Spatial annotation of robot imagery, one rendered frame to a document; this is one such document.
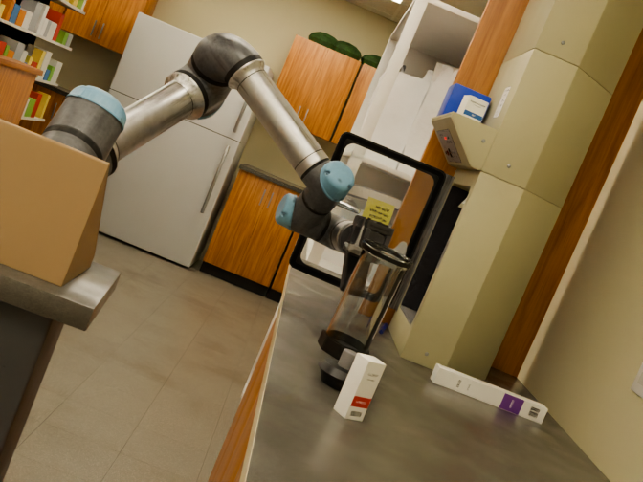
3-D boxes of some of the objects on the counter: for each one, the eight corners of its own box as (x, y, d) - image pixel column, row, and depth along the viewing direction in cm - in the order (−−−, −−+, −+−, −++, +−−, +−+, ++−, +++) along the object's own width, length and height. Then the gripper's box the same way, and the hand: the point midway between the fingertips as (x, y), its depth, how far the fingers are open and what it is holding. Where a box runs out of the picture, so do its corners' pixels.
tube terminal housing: (471, 361, 226) (587, 99, 219) (498, 396, 194) (634, 91, 186) (388, 327, 225) (501, 63, 217) (400, 357, 192) (534, 47, 185)
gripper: (330, 205, 177) (362, 213, 157) (393, 230, 181) (431, 242, 161) (316, 242, 177) (344, 255, 157) (379, 267, 181) (414, 282, 161)
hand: (382, 261), depth 160 cm, fingers closed on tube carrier, 9 cm apart
